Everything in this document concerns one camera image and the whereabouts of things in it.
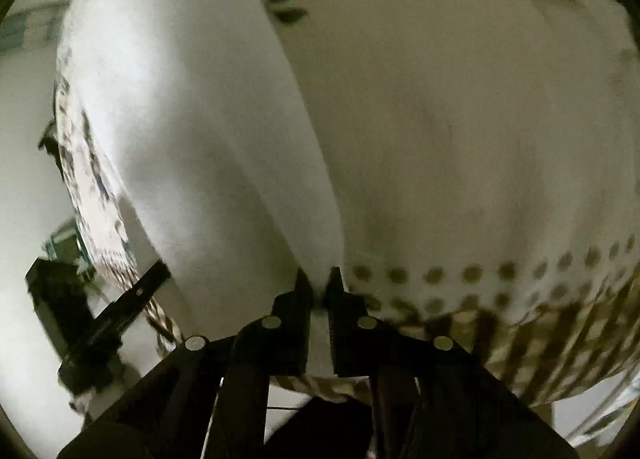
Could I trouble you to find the white knitted garment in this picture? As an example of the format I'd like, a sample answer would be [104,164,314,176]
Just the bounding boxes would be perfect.
[66,0,344,339]

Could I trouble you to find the floral fleece blanket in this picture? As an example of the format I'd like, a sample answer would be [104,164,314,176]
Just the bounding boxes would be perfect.
[55,0,639,405]

